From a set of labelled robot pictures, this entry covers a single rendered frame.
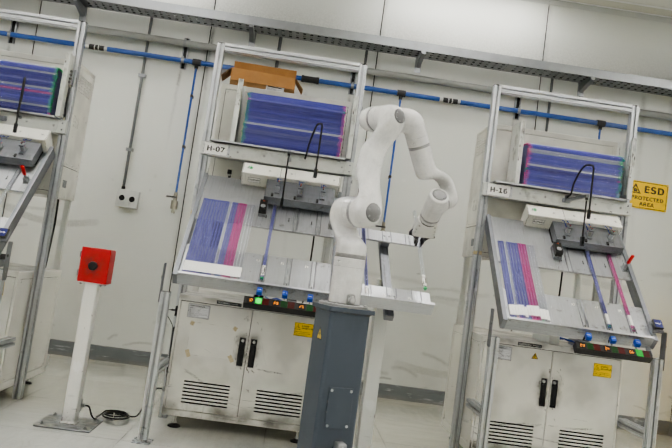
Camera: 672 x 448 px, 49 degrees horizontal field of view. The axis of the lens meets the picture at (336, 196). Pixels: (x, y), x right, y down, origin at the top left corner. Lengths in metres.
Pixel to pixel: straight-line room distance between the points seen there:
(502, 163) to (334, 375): 1.75
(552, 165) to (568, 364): 0.99
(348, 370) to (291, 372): 0.81
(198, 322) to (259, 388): 0.42
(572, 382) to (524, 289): 0.56
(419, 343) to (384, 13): 2.36
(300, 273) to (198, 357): 0.66
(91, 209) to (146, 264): 0.54
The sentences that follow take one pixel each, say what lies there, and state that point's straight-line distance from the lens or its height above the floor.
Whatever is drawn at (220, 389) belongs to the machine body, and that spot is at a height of 0.20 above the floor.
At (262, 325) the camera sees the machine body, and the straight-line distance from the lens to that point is 3.57.
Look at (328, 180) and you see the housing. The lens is 3.72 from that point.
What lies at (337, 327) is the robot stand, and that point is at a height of 0.63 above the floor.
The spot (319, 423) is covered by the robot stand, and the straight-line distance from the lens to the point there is 2.82.
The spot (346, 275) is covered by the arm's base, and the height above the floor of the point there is 0.82.
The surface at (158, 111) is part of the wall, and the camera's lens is 5.40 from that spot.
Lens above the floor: 0.84
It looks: 5 degrees up
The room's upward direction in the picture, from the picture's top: 8 degrees clockwise
